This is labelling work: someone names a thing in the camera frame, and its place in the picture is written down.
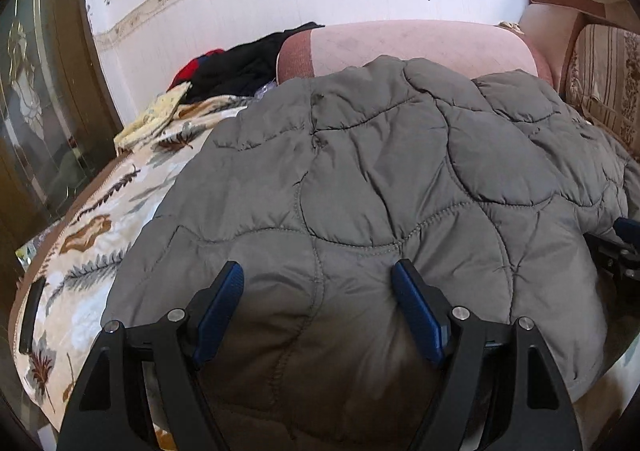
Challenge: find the grey quilted jacket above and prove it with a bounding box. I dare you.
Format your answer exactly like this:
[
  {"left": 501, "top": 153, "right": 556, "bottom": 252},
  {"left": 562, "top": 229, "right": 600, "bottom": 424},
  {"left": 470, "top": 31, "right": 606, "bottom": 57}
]
[{"left": 102, "top": 55, "right": 633, "bottom": 451}]

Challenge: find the black garment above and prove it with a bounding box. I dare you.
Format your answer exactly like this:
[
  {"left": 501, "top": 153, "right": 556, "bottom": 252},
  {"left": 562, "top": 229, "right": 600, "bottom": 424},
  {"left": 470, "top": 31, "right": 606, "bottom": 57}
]
[{"left": 187, "top": 22, "right": 326, "bottom": 104}]

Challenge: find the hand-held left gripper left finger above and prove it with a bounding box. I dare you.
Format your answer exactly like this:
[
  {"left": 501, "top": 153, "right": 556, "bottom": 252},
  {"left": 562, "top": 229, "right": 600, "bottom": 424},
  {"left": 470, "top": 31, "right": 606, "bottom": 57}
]
[{"left": 59, "top": 260, "right": 246, "bottom": 451}]

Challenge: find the leaf print fleece blanket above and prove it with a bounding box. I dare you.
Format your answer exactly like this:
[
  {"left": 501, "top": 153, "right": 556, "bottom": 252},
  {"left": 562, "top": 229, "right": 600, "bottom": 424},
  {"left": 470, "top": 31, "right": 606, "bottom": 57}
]
[{"left": 15, "top": 93, "right": 640, "bottom": 451}]

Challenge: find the wooden door with stained glass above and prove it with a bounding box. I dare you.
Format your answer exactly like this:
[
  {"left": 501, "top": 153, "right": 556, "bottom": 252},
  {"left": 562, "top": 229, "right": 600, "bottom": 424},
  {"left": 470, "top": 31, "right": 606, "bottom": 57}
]
[{"left": 0, "top": 0, "right": 126, "bottom": 272}]

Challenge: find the black rectangular device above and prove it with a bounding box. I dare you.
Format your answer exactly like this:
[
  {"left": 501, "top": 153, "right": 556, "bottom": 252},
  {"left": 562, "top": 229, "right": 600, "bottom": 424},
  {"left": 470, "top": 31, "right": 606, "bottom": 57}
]
[{"left": 19, "top": 277, "right": 47, "bottom": 354}]

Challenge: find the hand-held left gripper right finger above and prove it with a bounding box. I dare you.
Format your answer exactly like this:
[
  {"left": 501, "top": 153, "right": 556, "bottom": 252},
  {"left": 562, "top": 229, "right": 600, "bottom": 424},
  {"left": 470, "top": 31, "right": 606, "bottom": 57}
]
[{"left": 391, "top": 258, "right": 585, "bottom": 451}]

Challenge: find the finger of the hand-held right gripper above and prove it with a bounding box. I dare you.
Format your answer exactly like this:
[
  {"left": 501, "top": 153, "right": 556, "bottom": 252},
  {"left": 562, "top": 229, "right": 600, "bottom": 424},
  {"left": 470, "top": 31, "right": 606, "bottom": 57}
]
[
  {"left": 615, "top": 217, "right": 640, "bottom": 244},
  {"left": 585, "top": 231, "right": 640, "bottom": 294}
]

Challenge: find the red garment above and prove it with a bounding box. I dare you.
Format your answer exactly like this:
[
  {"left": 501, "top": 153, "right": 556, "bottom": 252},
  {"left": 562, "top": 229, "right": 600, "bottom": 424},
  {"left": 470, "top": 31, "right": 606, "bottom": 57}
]
[{"left": 171, "top": 48, "right": 226, "bottom": 89}]

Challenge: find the pink brown sofa backrest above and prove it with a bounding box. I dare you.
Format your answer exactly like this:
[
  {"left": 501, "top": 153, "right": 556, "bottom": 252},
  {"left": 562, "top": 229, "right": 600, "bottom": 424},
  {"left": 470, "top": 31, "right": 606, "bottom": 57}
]
[{"left": 520, "top": 0, "right": 640, "bottom": 96}]

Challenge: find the striped beige cushion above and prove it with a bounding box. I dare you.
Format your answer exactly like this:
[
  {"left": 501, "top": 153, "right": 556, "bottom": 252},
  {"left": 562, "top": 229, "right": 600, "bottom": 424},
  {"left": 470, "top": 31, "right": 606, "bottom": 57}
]
[{"left": 565, "top": 23, "right": 640, "bottom": 156}]

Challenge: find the yellow printed cloth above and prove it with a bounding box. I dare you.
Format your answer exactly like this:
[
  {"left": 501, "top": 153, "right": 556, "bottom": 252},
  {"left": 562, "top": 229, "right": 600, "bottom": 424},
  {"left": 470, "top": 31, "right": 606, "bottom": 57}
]
[{"left": 114, "top": 81, "right": 193, "bottom": 152}]

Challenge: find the pink quilted sofa cushion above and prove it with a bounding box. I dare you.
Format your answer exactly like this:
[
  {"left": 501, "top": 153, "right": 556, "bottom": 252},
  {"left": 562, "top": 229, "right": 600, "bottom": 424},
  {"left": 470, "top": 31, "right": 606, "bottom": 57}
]
[{"left": 276, "top": 20, "right": 553, "bottom": 92}]

